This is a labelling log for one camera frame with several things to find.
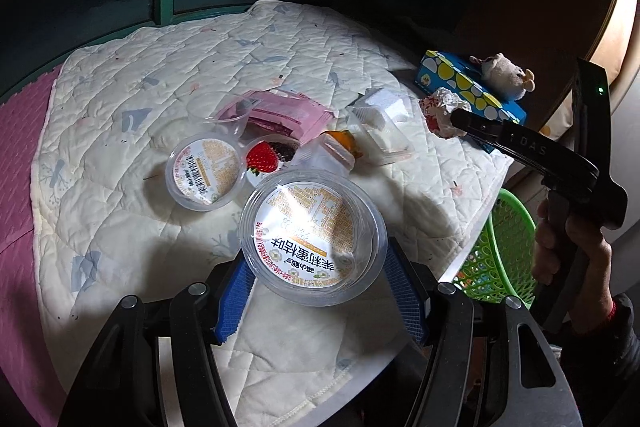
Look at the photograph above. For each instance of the clear plastic box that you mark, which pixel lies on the clear plastic box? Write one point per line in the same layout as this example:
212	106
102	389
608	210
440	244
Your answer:
382	141

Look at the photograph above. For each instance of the small clear plastic cup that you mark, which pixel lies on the small clear plastic cup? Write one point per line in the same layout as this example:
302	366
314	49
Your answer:
224	116

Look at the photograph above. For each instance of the small clear orange-label cup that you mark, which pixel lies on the small clear orange-label cup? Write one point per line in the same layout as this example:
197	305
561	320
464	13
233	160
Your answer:
204	172

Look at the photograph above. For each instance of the green plastic basket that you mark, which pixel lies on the green plastic basket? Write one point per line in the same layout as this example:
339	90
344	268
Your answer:
502	252

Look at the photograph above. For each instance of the person's right forearm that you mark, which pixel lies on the person's right forearm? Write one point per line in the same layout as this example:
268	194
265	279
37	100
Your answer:
617	342

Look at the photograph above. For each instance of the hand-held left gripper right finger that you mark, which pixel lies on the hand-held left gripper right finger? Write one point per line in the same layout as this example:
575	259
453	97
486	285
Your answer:
406	294

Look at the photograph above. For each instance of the small plush toy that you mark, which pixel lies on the small plush toy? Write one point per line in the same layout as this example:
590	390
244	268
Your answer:
506	74

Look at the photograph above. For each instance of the large clear orange-label cup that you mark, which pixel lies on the large clear orange-label cup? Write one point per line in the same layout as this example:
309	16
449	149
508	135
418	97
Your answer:
310	242

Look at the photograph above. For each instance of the orange peel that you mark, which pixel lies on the orange peel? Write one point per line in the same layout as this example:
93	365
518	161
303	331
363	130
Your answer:
338	142

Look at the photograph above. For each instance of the blue spotted tissue box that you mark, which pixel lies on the blue spotted tissue box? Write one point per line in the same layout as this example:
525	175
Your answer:
462	82

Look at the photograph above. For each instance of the pink mat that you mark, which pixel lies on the pink mat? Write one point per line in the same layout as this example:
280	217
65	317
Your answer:
20	217

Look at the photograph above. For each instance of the white quilted blanket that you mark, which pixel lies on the white quilted blanket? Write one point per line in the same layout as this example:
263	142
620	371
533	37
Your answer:
125	107

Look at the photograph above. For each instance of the red white wrapper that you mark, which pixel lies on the red white wrapper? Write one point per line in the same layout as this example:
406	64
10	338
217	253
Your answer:
439	113

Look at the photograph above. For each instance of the person's right hand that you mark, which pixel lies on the person's right hand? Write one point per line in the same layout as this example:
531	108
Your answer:
590	267

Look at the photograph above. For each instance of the clear plastic jelly cup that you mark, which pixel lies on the clear plastic jelly cup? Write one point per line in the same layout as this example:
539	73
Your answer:
325	159

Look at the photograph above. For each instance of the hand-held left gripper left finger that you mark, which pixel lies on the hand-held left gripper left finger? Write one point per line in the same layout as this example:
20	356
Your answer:
234	303

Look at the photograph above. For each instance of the strawberry mulberry yogurt cup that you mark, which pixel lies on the strawberry mulberry yogurt cup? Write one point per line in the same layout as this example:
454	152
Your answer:
263	157

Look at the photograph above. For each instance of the pink packet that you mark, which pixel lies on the pink packet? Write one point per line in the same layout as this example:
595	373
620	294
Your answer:
267	101
306	119

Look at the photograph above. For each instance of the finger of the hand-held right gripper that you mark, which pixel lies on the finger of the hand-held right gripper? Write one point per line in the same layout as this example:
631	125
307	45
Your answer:
475	122

